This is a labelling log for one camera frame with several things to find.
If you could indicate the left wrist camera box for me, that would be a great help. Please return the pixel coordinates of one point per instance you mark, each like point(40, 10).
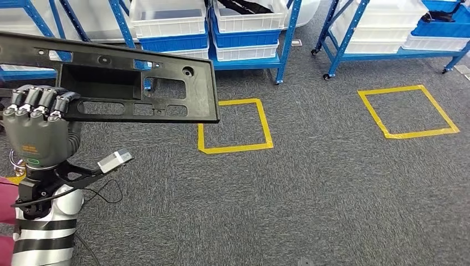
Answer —
point(114, 160)

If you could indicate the black plastic plate bracket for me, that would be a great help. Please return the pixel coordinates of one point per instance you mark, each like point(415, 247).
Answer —
point(200, 95)

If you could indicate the small pale floor plate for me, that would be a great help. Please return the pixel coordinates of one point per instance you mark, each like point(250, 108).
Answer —
point(296, 42)

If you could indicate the white car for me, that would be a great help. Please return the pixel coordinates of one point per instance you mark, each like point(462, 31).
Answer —
point(97, 22)

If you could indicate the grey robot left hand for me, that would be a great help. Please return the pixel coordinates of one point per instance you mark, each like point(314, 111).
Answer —
point(36, 139)

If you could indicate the blue metal shelf rack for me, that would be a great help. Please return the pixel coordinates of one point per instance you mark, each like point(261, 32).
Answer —
point(385, 55)
point(29, 75)
point(242, 64)

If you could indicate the black plastic part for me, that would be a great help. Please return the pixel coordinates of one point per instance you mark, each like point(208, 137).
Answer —
point(438, 16)
point(242, 5)

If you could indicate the blue plastic crate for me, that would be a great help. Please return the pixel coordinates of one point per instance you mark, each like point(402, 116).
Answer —
point(440, 29)
point(172, 42)
point(246, 38)

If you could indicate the person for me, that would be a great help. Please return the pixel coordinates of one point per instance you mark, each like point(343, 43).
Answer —
point(5, 205)

